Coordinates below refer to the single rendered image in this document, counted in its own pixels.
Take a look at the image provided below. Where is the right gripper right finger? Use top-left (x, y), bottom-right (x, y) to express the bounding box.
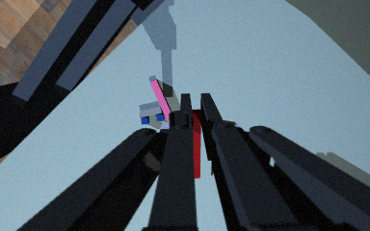
top-left (200, 93), bottom-right (370, 231)

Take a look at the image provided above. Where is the red rod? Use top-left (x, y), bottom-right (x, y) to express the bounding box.
top-left (192, 110), bottom-right (201, 178)

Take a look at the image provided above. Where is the small blue block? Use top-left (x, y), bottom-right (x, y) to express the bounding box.
top-left (156, 113), bottom-right (165, 121)
top-left (142, 116), bottom-right (149, 124)

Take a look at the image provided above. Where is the pink rod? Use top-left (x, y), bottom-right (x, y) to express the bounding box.
top-left (150, 79), bottom-right (172, 122)

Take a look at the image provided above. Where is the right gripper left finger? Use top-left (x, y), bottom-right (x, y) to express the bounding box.
top-left (16, 93), bottom-right (198, 231)

